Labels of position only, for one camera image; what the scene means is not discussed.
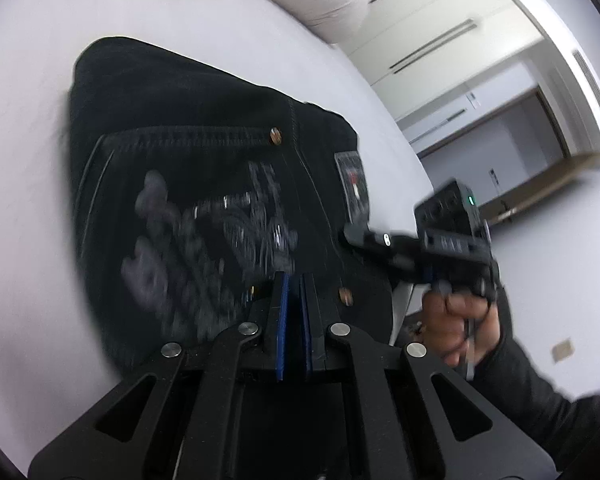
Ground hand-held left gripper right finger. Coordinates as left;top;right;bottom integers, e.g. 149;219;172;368
300;273;556;480

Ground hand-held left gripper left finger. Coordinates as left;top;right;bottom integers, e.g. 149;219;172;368
27;272;291;480

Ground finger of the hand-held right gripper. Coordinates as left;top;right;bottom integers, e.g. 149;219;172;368
343;222;432;282

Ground black pants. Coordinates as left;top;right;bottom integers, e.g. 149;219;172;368
69;36;397;377

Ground person's right forearm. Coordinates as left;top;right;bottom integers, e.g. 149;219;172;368
467;285;600;471

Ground person's right hand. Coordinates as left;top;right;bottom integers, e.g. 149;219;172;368
420;286;501;369

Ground bed with white sheet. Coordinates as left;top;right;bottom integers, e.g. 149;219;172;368
0;0;437;466

